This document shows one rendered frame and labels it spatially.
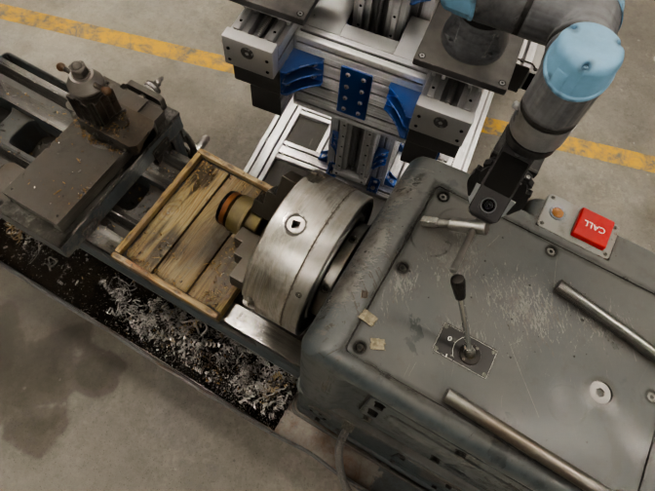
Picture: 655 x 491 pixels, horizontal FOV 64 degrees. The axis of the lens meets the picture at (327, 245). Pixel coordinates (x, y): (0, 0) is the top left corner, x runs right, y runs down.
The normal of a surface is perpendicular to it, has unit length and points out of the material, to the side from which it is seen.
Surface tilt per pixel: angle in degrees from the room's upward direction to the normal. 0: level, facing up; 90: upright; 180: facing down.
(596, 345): 0
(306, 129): 0
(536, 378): 0
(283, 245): 27
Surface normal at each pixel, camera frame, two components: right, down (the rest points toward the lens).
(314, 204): 0.13, -0.54
